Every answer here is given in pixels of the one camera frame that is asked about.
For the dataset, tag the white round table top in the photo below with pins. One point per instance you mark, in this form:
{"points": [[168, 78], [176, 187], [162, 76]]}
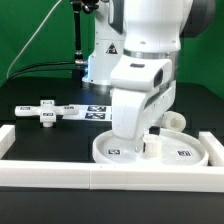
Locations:
{"points": [[169, 148]]}

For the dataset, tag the white cross-shaped table base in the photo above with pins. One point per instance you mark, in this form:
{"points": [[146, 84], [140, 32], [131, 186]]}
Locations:
{"points": [[46, 111]]}

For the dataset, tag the paper sheet with markers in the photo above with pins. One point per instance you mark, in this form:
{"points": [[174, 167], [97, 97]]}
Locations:
{"points": [[91, 113]]}

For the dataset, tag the white front fence bar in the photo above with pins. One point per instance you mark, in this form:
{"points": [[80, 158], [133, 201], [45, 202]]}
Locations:
{"points": [[111, 177]]}

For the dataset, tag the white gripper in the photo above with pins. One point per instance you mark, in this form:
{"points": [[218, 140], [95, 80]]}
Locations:
{"points": [[143, 90]]}

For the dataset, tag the white left fence bar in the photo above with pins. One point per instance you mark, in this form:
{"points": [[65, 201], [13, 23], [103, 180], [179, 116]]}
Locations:
{"points": [[7, 138]]}

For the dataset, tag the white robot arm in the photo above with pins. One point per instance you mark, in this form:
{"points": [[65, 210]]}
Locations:
{"points": [[137, 44]]}

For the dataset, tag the white fence bar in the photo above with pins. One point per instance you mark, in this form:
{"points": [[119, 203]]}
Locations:
{"points": [[111, 177], [7, 138], [214, 148]]}

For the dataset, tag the black camera stand pole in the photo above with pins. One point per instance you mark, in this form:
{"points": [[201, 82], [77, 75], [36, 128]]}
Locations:
{"points": [[78, 6]]}

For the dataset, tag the white right fence bar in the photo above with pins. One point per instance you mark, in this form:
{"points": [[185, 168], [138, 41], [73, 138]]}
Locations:
{"points": [[214, 148]]}

